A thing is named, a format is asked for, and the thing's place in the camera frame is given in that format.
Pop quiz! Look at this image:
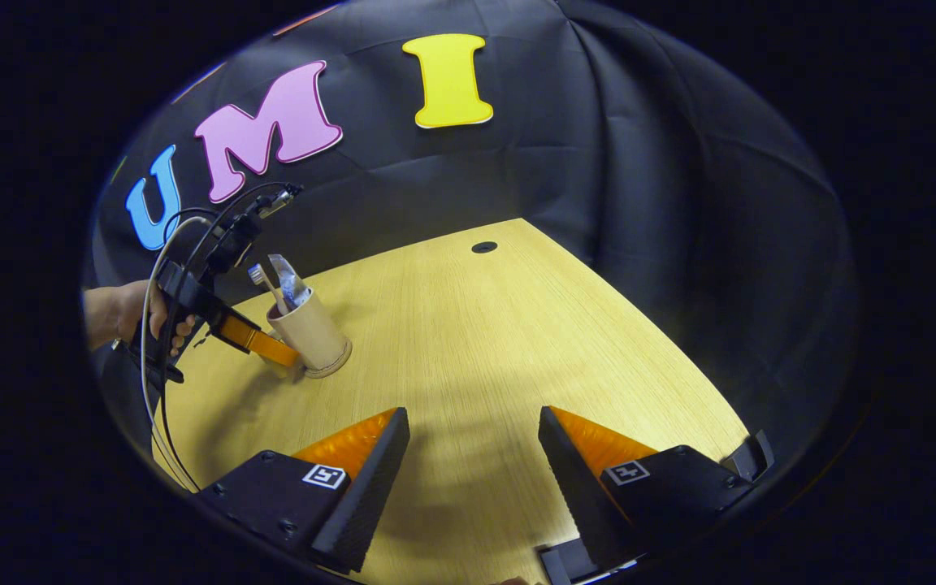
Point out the white toothpaste tube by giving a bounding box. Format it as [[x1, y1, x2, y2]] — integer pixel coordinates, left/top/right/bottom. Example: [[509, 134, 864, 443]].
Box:
[[267, 254, 312, 310]]

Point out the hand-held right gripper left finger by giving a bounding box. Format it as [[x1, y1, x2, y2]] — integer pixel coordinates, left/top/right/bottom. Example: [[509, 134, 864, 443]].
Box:
[[196, 406, 411, 574]]

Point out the black cable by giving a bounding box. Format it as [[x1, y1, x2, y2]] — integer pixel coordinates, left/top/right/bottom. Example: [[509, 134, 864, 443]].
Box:
[[159, 183, 292, 490]]

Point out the wooden desktop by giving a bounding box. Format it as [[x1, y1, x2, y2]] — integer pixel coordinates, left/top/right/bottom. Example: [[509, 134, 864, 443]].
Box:
[[151, 218, 752, 585]]

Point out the beige cup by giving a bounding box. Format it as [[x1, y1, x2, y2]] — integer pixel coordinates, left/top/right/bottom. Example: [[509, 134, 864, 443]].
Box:
[[266, 288, 353, 379]]

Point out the pink toothbrush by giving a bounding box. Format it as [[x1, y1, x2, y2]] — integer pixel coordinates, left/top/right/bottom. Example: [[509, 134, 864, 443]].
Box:
[[248, 262, 289, 317]]

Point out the black backdrop cloth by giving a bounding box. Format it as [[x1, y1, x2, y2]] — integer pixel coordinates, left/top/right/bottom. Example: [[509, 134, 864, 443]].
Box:
[[90, 0, 859, 488]]

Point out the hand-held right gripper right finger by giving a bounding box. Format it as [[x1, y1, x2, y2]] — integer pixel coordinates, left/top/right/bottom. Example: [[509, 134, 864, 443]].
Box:
[[539, 405, 751, 574]]

